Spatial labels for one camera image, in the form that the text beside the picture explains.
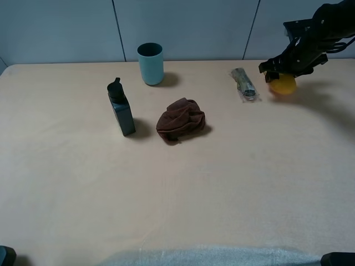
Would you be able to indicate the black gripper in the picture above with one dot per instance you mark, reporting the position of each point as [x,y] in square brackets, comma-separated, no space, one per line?
[300,56]

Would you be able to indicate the dark green pump bottle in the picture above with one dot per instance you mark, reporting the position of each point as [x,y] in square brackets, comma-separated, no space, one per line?
[121,107]

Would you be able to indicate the yellow mango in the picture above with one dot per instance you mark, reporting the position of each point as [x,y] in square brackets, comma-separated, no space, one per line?
[285,85]

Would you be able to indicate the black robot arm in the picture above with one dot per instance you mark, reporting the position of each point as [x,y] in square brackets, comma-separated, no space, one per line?
[329,31]

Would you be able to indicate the crumpled brown cloth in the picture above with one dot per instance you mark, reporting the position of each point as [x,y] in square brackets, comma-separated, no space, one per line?
[181,118]

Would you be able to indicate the clear wrapped snack packet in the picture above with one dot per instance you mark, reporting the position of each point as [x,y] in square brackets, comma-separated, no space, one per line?
[245,87]

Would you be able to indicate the light blue cup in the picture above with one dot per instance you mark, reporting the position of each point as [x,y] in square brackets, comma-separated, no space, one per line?
[151,62]

